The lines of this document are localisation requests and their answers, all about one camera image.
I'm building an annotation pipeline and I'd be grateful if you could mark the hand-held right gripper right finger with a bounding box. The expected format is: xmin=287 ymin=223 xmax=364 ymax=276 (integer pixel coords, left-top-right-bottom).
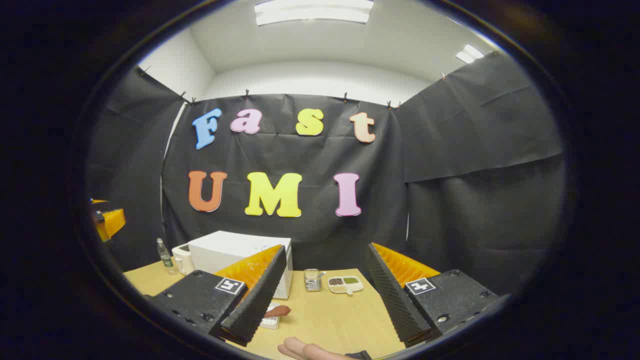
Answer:
xmin=366 ymin=242 xmax=501 ymax=348

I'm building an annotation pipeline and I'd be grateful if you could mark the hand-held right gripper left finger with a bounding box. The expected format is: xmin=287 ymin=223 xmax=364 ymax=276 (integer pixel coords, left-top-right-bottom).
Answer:
xmin=147 ymin=244 xmax=288 ymax=347

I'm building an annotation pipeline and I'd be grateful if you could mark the white microwave oven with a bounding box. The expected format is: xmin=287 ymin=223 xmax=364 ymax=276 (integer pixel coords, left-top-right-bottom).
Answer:
xmin=187 ymin=230 xmax=294 ymax=300

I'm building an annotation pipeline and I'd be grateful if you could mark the white rectangular dish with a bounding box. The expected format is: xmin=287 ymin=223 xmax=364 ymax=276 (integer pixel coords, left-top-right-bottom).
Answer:
xmin=260 ymin=301 xmax=282 ymax=330

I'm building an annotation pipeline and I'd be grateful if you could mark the white divided condiment dish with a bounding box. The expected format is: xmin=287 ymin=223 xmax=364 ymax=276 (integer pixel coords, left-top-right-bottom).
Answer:
xmin=327 ymin=275 xmax=364 ymax=296

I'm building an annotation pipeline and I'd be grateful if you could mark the clear plastic water bottle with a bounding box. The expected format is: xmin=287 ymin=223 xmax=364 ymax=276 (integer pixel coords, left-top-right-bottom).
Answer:
xmin=156 ymin=237 xmax=177 ymax=275

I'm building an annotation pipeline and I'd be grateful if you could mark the white toaster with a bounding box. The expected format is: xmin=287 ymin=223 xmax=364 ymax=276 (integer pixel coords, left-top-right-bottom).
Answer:
xmin=171 ymin=243 xmax=196 ymax=276

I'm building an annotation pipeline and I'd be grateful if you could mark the black backdrop cloth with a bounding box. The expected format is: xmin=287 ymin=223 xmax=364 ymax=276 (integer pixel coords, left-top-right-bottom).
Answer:
xmin=85 ymin=50 xmax=568 ymax=296

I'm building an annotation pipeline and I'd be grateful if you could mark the small ceiling light panel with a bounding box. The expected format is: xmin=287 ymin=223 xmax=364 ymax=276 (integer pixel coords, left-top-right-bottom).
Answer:
xmin=456 ymin=44 xmax=485 ymax=65

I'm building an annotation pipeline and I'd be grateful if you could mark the large ceiling light panel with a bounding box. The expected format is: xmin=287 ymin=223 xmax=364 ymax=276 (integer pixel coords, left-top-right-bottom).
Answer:
xmin=254 ymin=0 xmax=375 ymax=27

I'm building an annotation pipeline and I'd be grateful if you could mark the metal wire basket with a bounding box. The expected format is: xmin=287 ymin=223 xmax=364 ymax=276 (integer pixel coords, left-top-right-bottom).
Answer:
xmin=303 ymin=268 xmax=326 ymax=292

